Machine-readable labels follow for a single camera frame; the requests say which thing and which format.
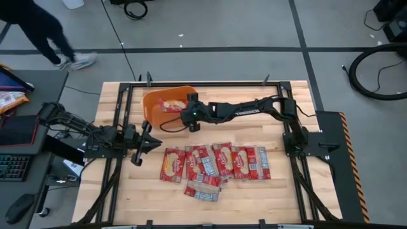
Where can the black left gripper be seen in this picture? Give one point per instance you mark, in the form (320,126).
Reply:
(135,138)

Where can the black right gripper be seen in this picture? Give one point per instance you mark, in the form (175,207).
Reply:
(190,113)

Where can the black metal rig frame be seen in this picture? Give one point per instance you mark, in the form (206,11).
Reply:
(125,101)

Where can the black equipment case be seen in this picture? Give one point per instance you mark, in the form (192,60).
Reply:
(395,22)

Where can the red popcorn bag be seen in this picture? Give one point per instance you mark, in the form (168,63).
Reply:
(171,105)
(208,160)
(203,192)
(224,159)
(172,165)
(240,162)
(208,179)
(191,162)
(260,163)

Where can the black hazard-striped side platform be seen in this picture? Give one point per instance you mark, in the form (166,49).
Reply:
(343,165)

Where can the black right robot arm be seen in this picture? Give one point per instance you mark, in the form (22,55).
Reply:
(254,108)

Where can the orange plastic basket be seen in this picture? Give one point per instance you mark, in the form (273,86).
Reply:
(155,111)

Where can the black red-edged mat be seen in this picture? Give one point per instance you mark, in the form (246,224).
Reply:
(17,130)

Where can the orange snack bag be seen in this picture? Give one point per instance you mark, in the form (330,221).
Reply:
(11,100)

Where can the dark grey desk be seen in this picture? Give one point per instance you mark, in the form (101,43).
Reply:
(41,86)

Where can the person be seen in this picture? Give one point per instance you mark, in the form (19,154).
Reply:
(35,28)

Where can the white container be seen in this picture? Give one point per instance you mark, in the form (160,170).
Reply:
(73,3)

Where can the dark framed screen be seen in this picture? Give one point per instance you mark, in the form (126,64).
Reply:
(11,81)

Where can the large black hoop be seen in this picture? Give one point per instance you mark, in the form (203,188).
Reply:
(353,79)

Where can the black computer mouse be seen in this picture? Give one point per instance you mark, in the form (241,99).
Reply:
(19,208)

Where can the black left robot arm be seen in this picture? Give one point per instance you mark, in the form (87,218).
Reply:
(79,125)

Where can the black backlit keyboard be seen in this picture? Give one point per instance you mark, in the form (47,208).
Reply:
(14,167)

